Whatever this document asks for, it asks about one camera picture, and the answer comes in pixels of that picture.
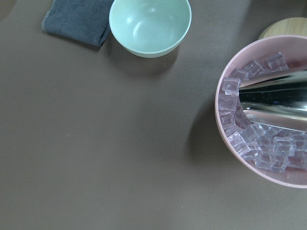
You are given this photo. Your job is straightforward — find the steel ice scoop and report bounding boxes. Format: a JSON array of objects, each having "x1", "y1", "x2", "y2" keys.
[{"x1": 238, "y1": 68, "x2": 307, "y2": 132}]

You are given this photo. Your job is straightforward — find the pink bowl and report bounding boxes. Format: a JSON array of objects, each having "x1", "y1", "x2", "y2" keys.
[{"x1": 214, "y1": 35, "x2": 307, "y2": 189}]

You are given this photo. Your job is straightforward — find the grey folded cloth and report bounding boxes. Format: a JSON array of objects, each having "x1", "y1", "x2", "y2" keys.
[{"x1": 42, "y1": 0, "x2": 113, "y2": 46}]

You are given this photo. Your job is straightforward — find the round wooden coaster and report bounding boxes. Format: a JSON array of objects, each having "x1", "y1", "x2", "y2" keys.
[{"x1": 259, "y1": 17, "x2": 307, "y2": 39}]

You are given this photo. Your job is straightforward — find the clear plastic ice cubes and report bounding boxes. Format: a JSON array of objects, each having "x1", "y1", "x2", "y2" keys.
[{"x1": 218, "y1": 52, "x2": 307, "y2": 173}]

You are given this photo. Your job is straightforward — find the mint green bowl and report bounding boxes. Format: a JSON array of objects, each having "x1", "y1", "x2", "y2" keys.
[{"x1": 109, "y1": 0, "x2": 192, "y2": 58}]

